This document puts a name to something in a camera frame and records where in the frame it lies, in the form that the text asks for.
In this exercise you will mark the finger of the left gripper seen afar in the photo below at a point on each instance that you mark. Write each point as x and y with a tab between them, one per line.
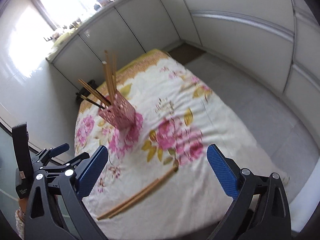
53	152

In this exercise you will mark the black waste bin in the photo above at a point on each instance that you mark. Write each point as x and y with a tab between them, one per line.
83	91

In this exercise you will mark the black chopstick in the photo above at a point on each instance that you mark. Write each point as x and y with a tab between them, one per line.
89	100

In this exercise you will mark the wooden chopstick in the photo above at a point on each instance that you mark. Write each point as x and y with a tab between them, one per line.
108	81
110	74
114	67
144	193
104	215
94	92

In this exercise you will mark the floral cloth mat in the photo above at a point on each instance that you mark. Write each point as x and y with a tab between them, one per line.
177	117

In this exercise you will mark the dark floor mat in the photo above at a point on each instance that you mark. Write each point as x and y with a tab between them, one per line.
185	53

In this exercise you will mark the pink perforated utensil holder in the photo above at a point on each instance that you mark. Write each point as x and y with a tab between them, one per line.
121	114

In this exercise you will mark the person left hand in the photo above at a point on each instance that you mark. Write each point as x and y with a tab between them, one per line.
20	216

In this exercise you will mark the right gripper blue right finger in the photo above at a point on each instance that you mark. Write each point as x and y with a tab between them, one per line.
259	209

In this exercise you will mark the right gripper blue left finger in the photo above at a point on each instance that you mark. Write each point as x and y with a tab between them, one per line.
55	209

